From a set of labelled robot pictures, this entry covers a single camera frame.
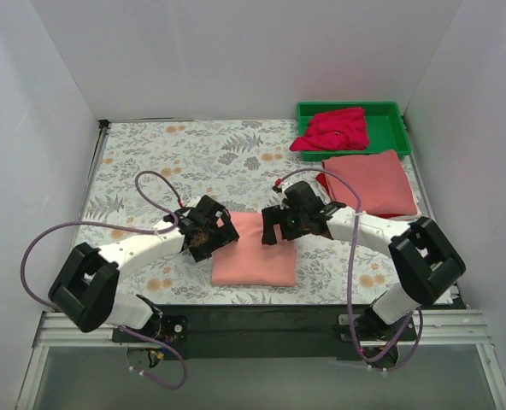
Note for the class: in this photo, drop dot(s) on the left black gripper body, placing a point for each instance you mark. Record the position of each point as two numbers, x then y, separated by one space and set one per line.
218 231

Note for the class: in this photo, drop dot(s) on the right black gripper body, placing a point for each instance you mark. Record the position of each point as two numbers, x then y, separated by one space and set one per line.
277 223

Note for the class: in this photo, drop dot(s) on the salmon pink t shirt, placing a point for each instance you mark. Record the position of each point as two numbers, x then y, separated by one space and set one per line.
249 262

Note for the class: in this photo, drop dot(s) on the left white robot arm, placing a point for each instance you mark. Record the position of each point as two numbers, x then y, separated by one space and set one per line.
85 289

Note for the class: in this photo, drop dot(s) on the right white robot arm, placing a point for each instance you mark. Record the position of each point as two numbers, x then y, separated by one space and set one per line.
426 263

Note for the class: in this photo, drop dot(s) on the folded red t shirt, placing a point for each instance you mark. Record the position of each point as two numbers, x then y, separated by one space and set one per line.
323 188

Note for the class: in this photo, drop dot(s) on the folded dusty pink t shirt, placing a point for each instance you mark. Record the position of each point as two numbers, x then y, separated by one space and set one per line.
379 180

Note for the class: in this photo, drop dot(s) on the floral patterned table mat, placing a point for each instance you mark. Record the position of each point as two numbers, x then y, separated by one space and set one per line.
149 165

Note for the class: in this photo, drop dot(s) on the crimson crumpled t shirt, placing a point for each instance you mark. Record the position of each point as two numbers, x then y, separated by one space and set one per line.
343 129

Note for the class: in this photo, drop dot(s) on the green plastic tray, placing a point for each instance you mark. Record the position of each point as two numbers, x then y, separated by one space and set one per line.
385 127

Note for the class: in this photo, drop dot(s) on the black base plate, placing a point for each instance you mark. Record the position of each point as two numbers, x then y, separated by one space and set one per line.
251 331

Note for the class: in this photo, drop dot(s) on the aluminium front rail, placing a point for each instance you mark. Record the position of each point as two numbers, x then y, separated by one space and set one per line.
436 326

